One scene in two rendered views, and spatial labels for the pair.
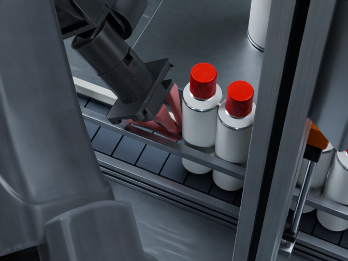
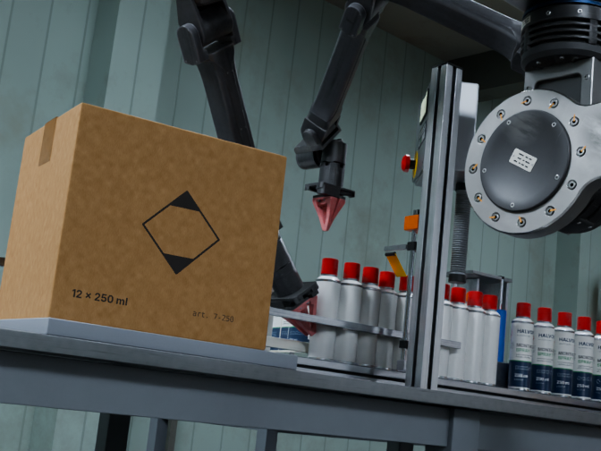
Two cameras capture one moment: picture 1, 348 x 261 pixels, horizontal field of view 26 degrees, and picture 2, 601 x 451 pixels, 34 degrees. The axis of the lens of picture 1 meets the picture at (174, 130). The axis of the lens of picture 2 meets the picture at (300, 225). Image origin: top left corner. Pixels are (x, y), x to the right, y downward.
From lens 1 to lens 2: 2.01 m
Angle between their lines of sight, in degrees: 83
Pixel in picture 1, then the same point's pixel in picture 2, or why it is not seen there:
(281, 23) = (446, 110)
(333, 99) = (463, 146)
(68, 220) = not seen: hidden behind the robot
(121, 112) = (302, 290)
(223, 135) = (353, 296)
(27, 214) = not seen: hidden behind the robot
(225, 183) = (352, 352)
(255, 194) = (438, 233)
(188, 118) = (331, 293)
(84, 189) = not seen: hidden behind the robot
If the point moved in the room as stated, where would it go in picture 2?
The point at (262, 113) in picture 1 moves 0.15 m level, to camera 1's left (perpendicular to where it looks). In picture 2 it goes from (441, 165) to (412, 143)
